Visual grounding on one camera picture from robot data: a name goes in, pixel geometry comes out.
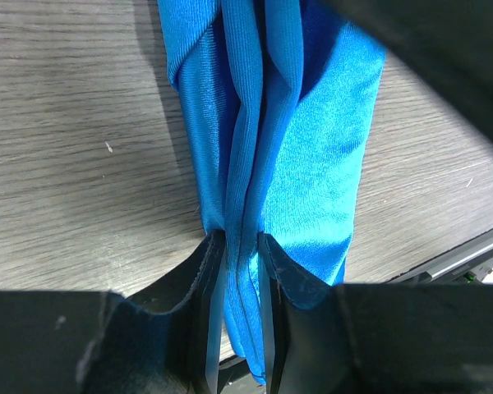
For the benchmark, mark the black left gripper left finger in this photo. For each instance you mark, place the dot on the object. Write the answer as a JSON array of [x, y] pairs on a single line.
[[163, 339]]

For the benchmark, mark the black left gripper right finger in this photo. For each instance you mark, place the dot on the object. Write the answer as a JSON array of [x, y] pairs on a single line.
[[371, 338]]

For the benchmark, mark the aluminium front frame rail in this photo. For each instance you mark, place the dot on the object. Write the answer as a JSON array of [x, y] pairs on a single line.
[[454, 258]]

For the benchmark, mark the blue cloth napkin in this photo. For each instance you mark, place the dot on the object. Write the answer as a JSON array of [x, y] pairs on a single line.
[[277, 99]]

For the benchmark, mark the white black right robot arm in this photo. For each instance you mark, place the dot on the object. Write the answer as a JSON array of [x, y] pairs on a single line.
[[447, 43]]

